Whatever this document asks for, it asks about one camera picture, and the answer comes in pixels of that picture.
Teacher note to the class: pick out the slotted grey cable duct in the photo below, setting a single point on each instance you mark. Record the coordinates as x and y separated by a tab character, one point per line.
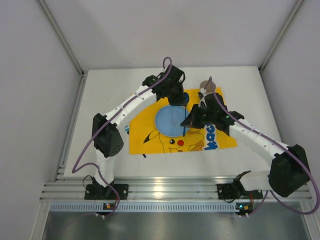
151	207

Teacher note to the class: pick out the yellow Pikachu cloth placemat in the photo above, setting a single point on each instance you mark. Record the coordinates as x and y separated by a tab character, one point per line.
144	138

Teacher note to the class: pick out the blue metallic fork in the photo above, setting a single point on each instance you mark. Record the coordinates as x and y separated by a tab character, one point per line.
127	129

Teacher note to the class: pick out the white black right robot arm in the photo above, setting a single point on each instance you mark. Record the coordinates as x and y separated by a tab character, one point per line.
288	165

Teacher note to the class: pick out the light blue plate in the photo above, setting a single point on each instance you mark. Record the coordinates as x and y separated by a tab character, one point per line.
168	119

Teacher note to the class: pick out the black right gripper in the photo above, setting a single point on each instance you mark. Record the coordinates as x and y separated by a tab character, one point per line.
198	117

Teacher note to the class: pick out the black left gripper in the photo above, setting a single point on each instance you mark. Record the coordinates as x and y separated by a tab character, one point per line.
176	97

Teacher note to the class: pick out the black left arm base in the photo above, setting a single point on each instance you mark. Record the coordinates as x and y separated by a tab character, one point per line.
95	191

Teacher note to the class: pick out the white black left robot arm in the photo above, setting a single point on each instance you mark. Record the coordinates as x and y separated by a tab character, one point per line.
111	126

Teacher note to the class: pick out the aluminium frame rail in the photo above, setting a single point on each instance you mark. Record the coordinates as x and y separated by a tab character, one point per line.
145	189

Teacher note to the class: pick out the beige plastic cup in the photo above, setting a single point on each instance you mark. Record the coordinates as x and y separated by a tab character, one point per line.
208	86

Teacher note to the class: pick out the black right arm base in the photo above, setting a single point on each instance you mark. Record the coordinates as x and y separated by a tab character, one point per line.
229	192

